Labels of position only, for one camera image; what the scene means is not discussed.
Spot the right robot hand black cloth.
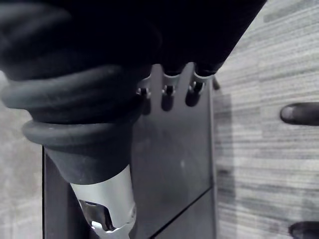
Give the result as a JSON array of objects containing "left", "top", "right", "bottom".
[{"left": 0, "top": 0, "right": 268, "bottom": 239}]

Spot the dark robot foot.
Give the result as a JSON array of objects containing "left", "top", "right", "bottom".
[
  {"left": 279, "top": 102, "right": 319, "bottom": 124},
  {"left": 288, "top": 221, "right": 319, "bottom": 239}
]

